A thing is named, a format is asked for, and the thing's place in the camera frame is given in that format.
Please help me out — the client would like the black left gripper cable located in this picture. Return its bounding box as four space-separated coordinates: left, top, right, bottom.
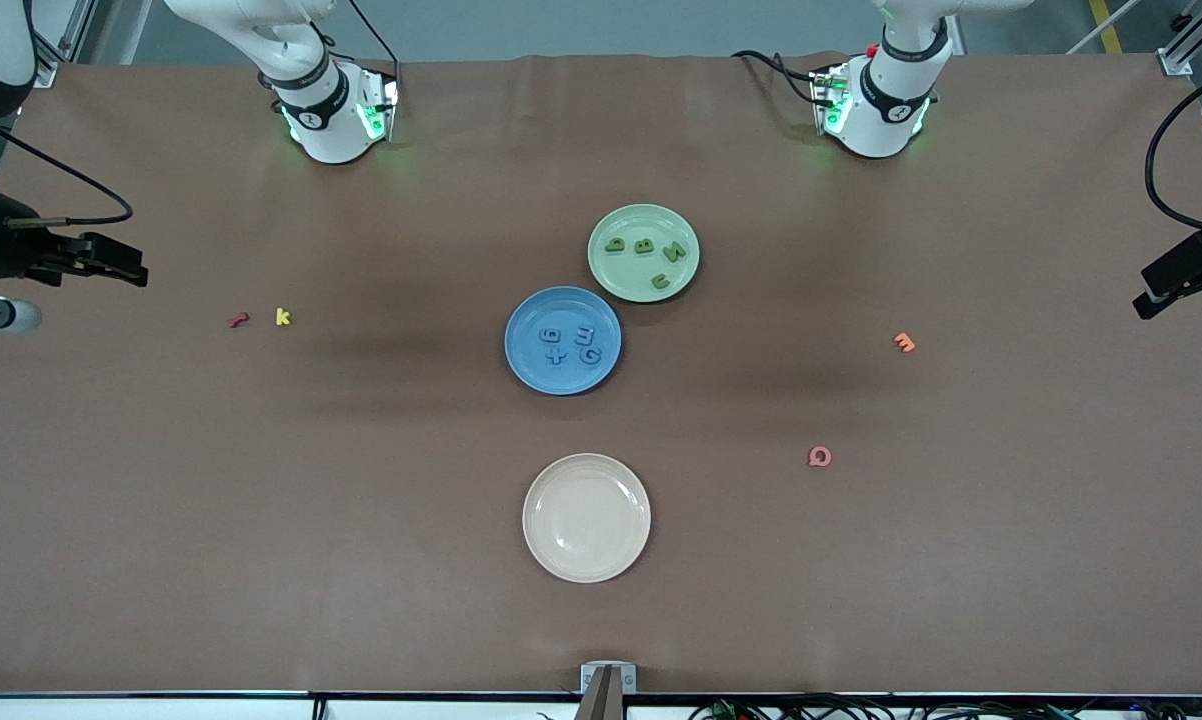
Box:
1144 62 1202 239

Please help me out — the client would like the black left arm base cable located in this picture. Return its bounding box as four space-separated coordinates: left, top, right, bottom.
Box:
731 48 827 106

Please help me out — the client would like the aluminium frame profile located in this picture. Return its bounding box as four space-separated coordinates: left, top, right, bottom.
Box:
1156 0 1202 79
21 0 97 89

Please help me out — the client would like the silver camera mount bracket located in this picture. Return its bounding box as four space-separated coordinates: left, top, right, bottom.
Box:
573 662 638 720

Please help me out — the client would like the blue plate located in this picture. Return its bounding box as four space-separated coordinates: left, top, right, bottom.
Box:
504 286 623 397

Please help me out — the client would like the black arm base cable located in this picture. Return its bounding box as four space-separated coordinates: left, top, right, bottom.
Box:
731 48 827 106
346 0 402 91

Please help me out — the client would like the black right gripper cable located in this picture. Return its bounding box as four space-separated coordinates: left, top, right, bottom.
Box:
0 118 134 229

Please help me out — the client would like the brown table cover sheet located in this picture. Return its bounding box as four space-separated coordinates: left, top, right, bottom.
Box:
0 52 1202 696

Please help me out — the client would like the cream plate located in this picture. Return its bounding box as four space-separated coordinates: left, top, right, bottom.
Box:
522 453 653 585

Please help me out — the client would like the light green plate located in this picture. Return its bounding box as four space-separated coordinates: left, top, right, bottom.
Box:
587 203 702 304

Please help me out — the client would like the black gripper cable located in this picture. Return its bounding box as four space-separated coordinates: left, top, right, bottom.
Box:
0 118 134 229
1144 62 1202 239

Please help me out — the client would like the black right arm base cable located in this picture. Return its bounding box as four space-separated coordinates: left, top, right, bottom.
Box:
346 0 402 91

